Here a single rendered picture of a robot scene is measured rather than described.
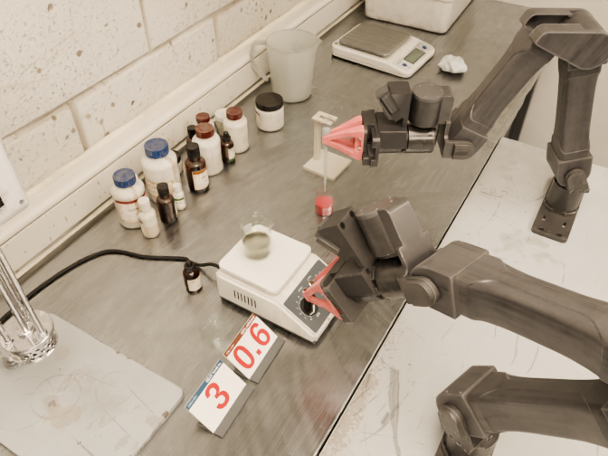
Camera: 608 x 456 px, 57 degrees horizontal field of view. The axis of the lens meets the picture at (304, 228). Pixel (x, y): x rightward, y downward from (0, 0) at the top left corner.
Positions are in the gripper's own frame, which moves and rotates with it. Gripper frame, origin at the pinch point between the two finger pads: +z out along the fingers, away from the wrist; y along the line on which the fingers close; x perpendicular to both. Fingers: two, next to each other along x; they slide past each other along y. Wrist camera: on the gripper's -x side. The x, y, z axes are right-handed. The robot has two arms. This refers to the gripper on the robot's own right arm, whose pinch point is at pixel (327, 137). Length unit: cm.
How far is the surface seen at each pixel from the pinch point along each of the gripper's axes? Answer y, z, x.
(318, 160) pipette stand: -15.7, 0.8, 17.2
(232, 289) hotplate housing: 25.2, 16.8, 13.2
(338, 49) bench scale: -66, -7, 15
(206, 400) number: 45, 19, 15
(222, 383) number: 41.6, 17.3, 15.4
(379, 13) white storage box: -91, -21, 16
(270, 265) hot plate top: 23.3, 10.1, 9.2
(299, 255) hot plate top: 21.1, 5.4, 9.3
